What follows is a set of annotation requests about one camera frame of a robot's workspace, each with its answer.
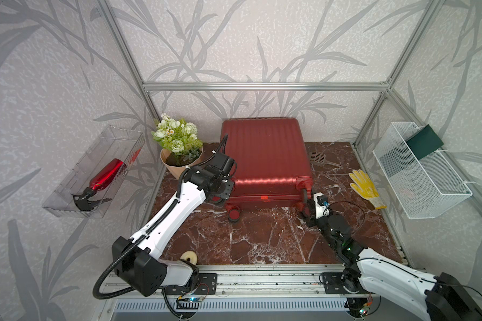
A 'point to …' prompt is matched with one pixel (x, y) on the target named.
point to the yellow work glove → (365, 188)
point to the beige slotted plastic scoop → (320, 158)
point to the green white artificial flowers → (179, 137)
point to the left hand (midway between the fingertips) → (222, 187)
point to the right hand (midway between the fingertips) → (309, 199)
